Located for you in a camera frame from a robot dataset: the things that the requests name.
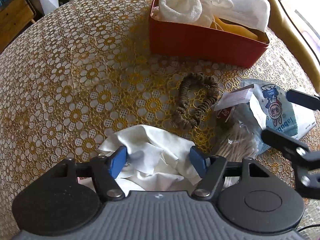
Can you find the blue cartoon face mask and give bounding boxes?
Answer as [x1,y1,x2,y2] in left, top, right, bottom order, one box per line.
[234,79,316,154]

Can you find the cotton swab packet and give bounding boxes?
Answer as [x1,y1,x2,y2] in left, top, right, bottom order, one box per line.
[210,84,259,162]

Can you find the white tissue cloth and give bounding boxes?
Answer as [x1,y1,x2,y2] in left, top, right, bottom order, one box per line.
[99,125,201,194]

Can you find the brown fabric scrunchie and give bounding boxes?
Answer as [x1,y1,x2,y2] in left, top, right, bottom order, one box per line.
[172,73,219,130]

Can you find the gold floral lace tablecloth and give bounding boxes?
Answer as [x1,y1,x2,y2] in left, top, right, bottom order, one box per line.
[1,0,315,239]

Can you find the mustard leather chair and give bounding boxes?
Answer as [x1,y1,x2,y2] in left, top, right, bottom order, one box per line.
[268,0,319,93]

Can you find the red rectangular storage box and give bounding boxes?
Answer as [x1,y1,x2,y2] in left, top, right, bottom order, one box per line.
[149,13,270,68]

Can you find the white towel in box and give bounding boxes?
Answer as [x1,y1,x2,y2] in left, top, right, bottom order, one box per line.
[151,0,271,32]

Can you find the wooden sideboard cabinet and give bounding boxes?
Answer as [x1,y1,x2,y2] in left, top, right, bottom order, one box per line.
[1,0,36,53]

